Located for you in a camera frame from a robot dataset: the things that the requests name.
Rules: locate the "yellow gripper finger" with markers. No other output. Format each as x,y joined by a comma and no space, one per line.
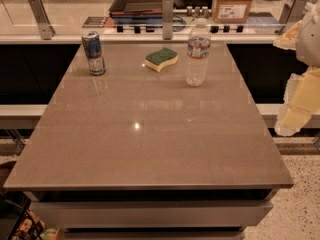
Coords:
301,102
287,41

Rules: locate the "blue silver redbull can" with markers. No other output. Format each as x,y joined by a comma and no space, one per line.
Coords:
93,50

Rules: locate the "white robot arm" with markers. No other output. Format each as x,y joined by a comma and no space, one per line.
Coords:
308,39

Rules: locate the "glass railing panel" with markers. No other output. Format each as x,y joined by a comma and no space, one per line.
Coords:
18,23

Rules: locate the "brown cardboard box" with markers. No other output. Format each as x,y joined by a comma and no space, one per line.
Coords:
231,11

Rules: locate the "clear plastic water bottle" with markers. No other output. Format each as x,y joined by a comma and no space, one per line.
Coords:
198,50

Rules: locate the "green yellow sponge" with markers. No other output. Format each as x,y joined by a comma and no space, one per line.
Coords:
160,59

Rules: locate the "orange black open case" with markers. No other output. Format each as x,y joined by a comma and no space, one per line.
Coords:
135,7

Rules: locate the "grey table drawer base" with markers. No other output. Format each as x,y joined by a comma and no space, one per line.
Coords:
152,220

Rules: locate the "colourful snack bag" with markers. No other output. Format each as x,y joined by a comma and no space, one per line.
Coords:
31,227

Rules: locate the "right metal railing bracket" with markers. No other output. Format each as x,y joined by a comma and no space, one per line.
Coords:
292,12

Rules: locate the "metal railing bracket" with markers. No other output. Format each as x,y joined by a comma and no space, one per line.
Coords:
167,19
44,25
292,12

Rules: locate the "middle metal railing bracket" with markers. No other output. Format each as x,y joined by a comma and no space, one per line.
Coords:
167,19

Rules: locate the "left metal railing bracket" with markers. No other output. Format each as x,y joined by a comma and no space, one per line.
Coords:
44,25

